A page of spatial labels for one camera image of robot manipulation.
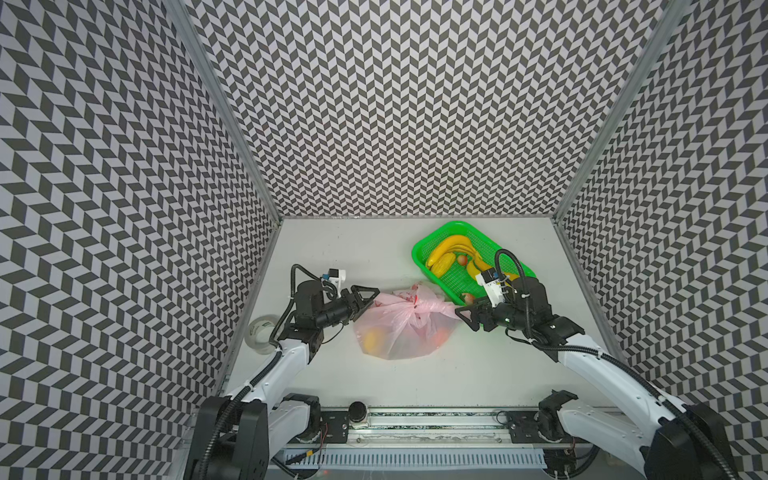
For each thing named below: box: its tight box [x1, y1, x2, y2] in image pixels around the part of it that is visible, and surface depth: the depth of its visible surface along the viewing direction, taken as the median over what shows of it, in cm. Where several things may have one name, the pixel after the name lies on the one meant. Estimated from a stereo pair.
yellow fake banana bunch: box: [427, 235, 489, 278], surface depth 99 cm
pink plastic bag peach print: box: [353, 282, 462, 360], surface depth 79 cm
